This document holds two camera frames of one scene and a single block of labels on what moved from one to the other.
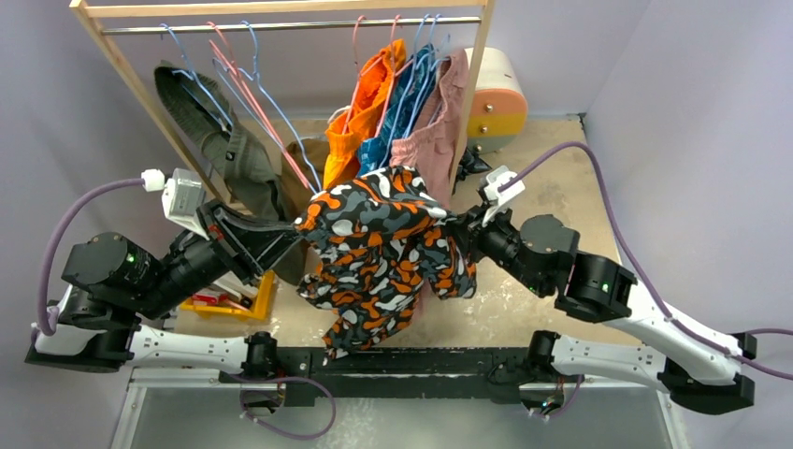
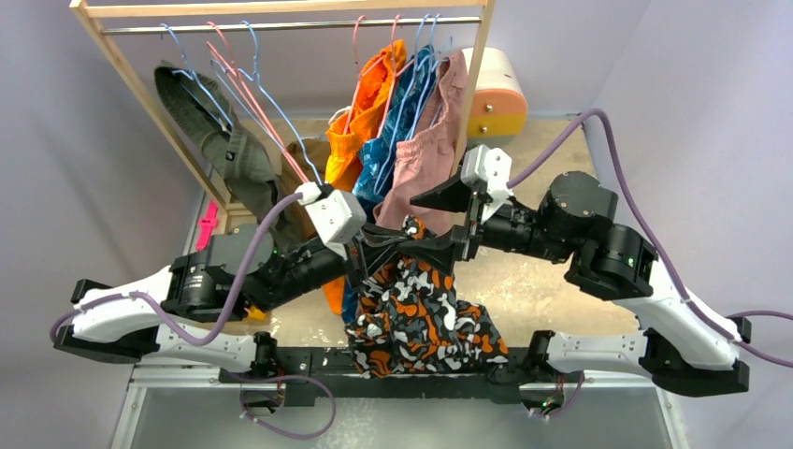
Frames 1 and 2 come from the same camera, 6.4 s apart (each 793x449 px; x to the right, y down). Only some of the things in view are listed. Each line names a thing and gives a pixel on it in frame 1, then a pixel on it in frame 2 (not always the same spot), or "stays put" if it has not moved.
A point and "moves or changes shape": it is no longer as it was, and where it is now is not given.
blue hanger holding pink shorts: (431, 63) stays put
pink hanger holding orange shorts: (358, 74) stays put
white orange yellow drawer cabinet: (501, 106) stays put
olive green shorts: (251, 173) stays put
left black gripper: (252, 243) → (371, 247)
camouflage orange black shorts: (378, 241) moves or changes shape
